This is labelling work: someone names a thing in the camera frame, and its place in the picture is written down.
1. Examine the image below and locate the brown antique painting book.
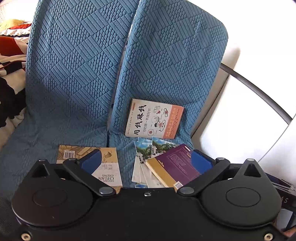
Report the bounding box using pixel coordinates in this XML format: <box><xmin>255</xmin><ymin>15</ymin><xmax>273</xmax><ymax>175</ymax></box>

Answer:
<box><xmin>56</xmin><ymin>145</ymin><xmax>122</xmax><ymax>193</ymax></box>

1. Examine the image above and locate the purple gold book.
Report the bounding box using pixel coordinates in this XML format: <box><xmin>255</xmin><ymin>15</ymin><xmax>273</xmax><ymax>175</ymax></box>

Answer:
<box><xmin>145</xmin><ymin>144</ymin><xmax>200</xmax><ymax>190</ymax></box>

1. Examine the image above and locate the scenic photo envelope top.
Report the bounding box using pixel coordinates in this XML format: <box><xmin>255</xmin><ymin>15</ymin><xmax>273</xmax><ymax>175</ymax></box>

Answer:
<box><xmin>145</xmin><ymin>137</ymin><xmax>178</xmax><ymax>188</ymax></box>

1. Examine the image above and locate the scenic photo envelope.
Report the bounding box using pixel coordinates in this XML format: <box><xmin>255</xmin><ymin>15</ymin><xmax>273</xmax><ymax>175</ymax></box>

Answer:
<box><xmin>134</xmin><ymin>183</ymin><xmax>147</xmax><ymax>188</ymax></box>
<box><xmin>132</xmin><ymin>138</ymin><xmax>152</xmax><ymax>187</ymax></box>
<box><xmin>145</xmin><ymin>137</ymin><xmax>178</xmax><ymax>188</ymax></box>

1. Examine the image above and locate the white orange finance book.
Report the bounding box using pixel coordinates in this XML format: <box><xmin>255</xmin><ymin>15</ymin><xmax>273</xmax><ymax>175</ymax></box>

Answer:
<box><xmin>125</xmin><ymin>98</ymin><xmax>184</xmax><ymax>139</ymax></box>

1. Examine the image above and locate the scenic photo envelope bottom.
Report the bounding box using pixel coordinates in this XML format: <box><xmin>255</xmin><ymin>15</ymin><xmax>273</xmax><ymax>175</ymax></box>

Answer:
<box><xmin>134</xmin><ymin>183</ymin><xmax>147</xmax><ymax>188</ymax></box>

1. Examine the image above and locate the blue textured sofa cover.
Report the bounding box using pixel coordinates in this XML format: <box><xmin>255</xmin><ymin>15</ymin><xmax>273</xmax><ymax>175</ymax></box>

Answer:
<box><xmin>1</xmin><ymin>1</ymin><xmax>228</xmax><ymax>199</ymax></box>

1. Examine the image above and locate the white sofa armrest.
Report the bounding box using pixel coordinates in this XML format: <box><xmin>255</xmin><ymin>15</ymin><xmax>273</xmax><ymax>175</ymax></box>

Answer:
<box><xmin>191</xmin><ymin>47</ymin><xmax>240</xmax><ymax>147</ymax></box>

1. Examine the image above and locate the striped red black blanket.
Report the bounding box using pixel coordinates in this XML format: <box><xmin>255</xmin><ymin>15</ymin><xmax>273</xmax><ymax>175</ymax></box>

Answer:
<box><xmin>1</xmin><ymin>22</ymin><xmax>32</xmax><ymax>128</ymax></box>

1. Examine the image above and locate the yellow pillow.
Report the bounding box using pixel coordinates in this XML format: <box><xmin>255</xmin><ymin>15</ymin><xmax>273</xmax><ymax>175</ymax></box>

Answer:
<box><xmin>1</xmin><ymin>19</ymin><xmax>28</xmax><ymax>33</ymax></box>

